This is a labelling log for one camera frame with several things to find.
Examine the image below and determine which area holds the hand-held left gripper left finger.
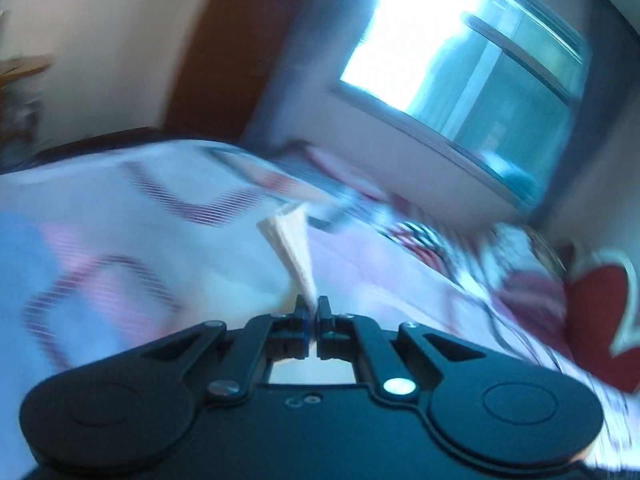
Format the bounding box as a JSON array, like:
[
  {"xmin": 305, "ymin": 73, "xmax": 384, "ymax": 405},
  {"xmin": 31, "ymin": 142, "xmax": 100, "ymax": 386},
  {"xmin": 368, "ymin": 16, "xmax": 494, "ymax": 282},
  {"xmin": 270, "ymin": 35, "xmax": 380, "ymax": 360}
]
[{"xmin": 140, "ymin": 295, "xmax": 313, "ymax": 407}]

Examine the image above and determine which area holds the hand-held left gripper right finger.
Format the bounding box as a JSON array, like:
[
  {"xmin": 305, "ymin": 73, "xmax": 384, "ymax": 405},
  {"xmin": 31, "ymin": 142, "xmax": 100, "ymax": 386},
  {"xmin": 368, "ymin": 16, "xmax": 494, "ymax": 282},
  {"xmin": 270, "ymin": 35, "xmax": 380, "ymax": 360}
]
[{"xmin": 316, "ymin": 296, "xmax": 488, "ymax": 406}]

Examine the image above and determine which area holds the cream cloth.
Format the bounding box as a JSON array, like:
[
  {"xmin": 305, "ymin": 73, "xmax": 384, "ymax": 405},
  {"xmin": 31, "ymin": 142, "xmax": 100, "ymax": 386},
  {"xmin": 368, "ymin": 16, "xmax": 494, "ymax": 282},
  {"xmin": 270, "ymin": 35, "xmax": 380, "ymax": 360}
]
[{"xmin": 256, "ymin": 205, "xmax": 357, "ymax": 385}]

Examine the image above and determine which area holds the black and white striped cloth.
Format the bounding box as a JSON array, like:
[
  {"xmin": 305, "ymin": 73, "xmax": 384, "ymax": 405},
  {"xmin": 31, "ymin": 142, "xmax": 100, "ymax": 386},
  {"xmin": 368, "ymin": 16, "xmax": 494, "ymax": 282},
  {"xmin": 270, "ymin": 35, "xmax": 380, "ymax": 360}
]
[{"xmin": 380, "ymin": 219, "xmax": 451, "ymax": 267}]

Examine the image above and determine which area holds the patterned pastel bedsheet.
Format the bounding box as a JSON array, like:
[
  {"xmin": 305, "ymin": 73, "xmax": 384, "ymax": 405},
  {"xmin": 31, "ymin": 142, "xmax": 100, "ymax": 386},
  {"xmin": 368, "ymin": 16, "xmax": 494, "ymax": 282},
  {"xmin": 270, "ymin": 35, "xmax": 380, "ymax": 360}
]
[{"xmin": 0, "ymin": 140, "xmax": 640, "ymax": 480}]

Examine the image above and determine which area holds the striped pillow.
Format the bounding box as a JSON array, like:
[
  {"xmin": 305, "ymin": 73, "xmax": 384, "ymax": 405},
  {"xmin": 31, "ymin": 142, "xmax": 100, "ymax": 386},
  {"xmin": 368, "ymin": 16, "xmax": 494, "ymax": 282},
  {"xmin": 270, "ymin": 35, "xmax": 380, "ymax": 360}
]
[{"xmin": 480, "ymin": 222, "xmax": 572, "ymax": 351}]

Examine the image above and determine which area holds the grey blue curtain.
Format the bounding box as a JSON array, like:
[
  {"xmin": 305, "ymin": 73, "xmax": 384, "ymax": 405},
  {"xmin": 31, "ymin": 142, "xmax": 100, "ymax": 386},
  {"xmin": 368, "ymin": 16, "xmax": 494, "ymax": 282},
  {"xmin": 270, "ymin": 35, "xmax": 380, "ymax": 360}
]
[{"xmin": 240, "ymin": 0, "xmax": 381, "ymax": 161}]

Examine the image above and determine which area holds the red and white headboard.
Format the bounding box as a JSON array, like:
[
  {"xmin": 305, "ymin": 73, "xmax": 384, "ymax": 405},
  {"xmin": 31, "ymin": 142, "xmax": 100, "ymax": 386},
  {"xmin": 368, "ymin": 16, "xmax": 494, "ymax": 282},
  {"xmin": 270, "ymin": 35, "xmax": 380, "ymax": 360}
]
[{"xmin": 564, "ymin": 247, "xmax": 640, "ymax": 393}]

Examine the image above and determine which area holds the brown wooden door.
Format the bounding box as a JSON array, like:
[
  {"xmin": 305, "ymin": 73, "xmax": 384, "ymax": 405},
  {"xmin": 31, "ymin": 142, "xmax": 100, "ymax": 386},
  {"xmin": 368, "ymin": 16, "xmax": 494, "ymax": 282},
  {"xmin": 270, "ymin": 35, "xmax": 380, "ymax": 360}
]
[{"xmin": 160, "ymin": 0, "xmax": 311, "ymax": 142}]

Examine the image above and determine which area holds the sliding glass window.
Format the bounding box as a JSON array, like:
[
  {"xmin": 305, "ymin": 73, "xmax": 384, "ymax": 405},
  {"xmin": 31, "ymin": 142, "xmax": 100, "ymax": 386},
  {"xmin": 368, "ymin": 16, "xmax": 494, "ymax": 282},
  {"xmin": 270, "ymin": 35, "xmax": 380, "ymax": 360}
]
[{"xmin": 327, "ymin": 0, "xmax": 593, "ymax": 211}]

